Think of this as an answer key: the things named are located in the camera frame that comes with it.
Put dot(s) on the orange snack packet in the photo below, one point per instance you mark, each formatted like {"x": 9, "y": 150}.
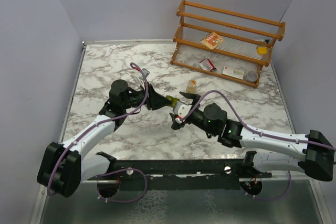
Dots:
{"x": 212, "y": 40}

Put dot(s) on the clear pill bottle gold lid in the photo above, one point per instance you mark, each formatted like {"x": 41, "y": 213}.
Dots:
{"x": 191, "y": 86}

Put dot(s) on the white green medicine box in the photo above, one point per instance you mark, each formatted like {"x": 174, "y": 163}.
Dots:
{"x": 232, "y": 72}

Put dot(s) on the wooden shelf rack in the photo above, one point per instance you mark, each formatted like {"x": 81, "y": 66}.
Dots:
{"x": 242, "y": 33}

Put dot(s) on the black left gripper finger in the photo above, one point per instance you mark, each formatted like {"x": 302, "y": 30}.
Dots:
{"x": 159, "y": 105}
{"x": 156, "y": 97}

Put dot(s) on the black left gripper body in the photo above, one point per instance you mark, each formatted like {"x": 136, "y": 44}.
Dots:
{"x": 137, "y": 98}

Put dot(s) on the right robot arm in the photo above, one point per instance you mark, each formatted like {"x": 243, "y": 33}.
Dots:
{"x": 311, "y": 154}

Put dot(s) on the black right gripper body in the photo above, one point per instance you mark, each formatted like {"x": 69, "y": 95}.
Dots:
{"x": 197, "y": 119}

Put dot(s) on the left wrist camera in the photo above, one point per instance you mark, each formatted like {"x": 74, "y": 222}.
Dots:
{"x": 139, "y": 79}

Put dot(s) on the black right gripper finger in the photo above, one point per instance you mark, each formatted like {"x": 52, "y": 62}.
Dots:
{"x": 177, "y": 122}
{"x": 192, "y": 96}

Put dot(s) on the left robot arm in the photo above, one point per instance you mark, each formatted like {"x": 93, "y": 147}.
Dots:
{"x": 62, "y": 168}

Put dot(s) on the green pill organizer box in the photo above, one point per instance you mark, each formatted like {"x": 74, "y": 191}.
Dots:
{"x": 173, "y": 100}

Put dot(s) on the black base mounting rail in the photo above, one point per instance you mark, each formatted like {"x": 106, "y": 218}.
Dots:
{"x": 178, "y": 174}

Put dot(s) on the yellow lid container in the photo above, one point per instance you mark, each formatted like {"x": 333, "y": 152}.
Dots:
{"x": 261, "y": 50}

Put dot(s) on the grey round container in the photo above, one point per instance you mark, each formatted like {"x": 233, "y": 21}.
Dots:
{"x": 251, "y": 76}

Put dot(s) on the red white medicine packet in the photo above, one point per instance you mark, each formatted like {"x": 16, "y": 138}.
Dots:
{"x": 207, "y": 65}

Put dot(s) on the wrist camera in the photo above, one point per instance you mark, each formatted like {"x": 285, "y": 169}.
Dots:
{"x": 139, "y": 79}
{"x": 181, "y": 110}

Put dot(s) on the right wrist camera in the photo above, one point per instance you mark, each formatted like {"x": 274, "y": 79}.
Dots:
{"x": 181, "y": 110}

